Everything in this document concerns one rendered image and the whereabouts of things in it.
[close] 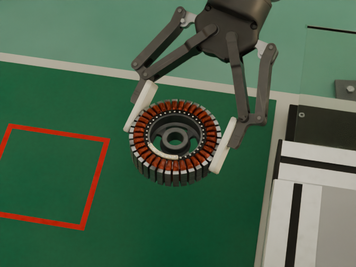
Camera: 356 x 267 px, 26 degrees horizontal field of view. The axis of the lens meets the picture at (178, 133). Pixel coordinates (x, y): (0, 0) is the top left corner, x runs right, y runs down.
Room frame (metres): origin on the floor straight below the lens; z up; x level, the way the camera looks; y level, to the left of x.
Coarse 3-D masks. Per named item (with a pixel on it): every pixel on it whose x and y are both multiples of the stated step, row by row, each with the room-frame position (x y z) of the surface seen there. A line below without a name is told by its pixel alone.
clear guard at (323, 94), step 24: (312, 48) 0.58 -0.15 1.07; (336, 48) 0.58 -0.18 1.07; (312, 72) 0.54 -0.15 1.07; (336, 72) 0.54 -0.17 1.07; (312, 96) 0.51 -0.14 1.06; (336, 96) 0.51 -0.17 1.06; (312, 120) 0.48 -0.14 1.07; (336, 120) 0.48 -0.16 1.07; (312, 144) 0.45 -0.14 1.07; (336, 144) 0.45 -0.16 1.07
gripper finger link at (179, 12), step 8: (176, 8) 0.69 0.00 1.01; (176, 16) 0.68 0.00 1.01; (168, 24) 0.67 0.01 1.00; (176, 24) 0.67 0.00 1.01; (160, 32) 0.66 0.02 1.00; (168, 32) 0.66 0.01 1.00; (176, 32) 0.67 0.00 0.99; (152, 40) 0.66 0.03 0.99; (160, 40) 0.65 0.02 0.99; (168, 40) 0.66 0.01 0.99; (152, 48) 0.65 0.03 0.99; (160, 48) 0.65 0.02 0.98; (144, 56) 0.64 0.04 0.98; (152, 56) 0.64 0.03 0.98; (136, 64) 0.63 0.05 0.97; (144, 64) 0.64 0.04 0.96
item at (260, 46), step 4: (260, 40) 0.64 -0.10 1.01; (256, 44) 0.63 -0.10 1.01; (260, 44) 0.63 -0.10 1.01; (264, 44) 0.63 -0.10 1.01; (256, 48) 0.63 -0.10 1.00; (260, 48) 0.63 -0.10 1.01; (264, 48) 0.63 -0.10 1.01; (260, 52) 0.62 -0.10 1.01; (276, 52) 0.62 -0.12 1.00; (260, 56) 0.62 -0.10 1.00; (272, 60) 0.62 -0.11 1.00
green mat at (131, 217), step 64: (0, 64) 0.83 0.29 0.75; (0, 128) 0.70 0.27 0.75; (64, 128) 0.70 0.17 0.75; (256, 128) 0.70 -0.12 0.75; (0, 192) 0.58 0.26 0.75; (64, 192) 0.58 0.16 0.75; (128, 192) 0.58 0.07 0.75; (192, 192) 0.58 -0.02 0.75; (256, 192) 0.58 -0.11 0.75; (0, 256) 0.48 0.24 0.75; (64, 256) 0.48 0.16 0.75; (128, 256) 0.48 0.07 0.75; (192, 256) 0.48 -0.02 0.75
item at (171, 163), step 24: (144, 120) 0.56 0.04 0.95; (168, 120) 0.58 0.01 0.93; (192, 120) 0.57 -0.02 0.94; (216, 120) 0.57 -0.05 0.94; (144, 144) 0.53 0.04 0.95; (168, 144) 0.54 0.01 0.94; (216, 144) 0.53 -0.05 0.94; (144, 168) 0.50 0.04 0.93; (168, 168) 0.50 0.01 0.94; (192, 168) 0.50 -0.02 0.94
